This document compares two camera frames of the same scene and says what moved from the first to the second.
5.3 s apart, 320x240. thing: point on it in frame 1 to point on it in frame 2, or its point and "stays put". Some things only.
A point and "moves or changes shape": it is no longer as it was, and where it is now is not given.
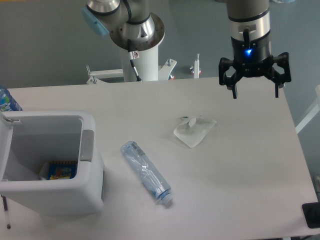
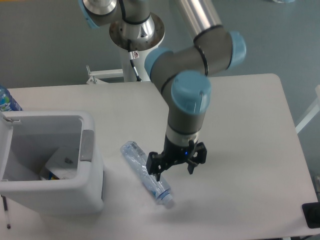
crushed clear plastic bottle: [159, 185] stays put
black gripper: [253, 58] to [157, 163]
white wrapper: [192, 131] moves or changes shape
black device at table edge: [311, 212] stays put
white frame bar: [311, 114] stays put
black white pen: [6, 211] stays put
